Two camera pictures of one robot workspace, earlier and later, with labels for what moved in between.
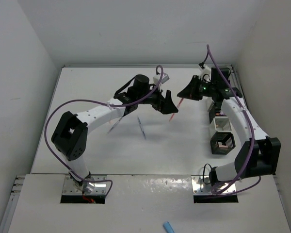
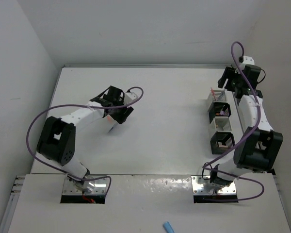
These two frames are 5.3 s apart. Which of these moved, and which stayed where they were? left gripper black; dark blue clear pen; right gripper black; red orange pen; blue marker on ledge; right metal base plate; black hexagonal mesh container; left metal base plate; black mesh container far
Moved: left gripper black; right gripper black; red orange pen
Stayed: blue marker on ledge; left metal base plate; black hexagonal mesh container; right metal base plate; black mesh container far; dark blue clear pen
